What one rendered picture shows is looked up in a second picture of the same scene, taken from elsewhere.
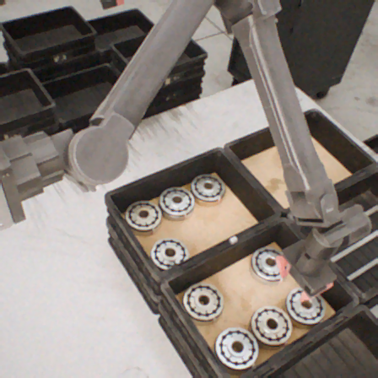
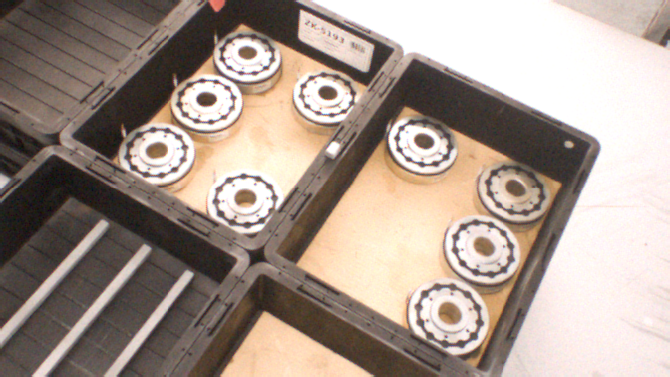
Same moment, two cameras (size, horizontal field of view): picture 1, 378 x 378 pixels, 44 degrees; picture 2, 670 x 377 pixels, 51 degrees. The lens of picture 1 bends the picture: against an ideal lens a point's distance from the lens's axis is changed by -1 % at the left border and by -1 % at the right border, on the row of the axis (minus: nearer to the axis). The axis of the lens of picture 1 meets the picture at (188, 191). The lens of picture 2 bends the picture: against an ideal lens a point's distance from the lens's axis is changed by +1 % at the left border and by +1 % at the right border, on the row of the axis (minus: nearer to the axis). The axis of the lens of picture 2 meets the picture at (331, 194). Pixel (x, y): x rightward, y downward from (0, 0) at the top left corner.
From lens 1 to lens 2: 1.24 m
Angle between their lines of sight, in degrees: 69
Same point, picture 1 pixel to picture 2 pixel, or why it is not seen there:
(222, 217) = (380, 280)
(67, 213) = (643, 242)
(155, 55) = not seen: outside the picture
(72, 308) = not seen: hidden behind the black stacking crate
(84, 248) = not seen: hidden behind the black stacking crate
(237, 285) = (286, 160)
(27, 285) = (577, 113)
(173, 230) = (447, 207)
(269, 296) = (224, 165)
